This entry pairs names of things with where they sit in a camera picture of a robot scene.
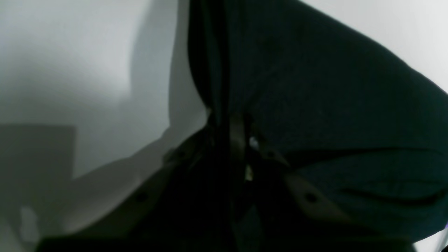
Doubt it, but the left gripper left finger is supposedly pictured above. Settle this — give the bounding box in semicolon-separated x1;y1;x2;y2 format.
36;123;224;252

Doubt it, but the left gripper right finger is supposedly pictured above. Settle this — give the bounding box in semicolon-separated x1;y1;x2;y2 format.
229;116;415;252

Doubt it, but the black T-shirt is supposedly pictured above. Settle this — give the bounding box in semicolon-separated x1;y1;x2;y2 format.
188;0;447;242

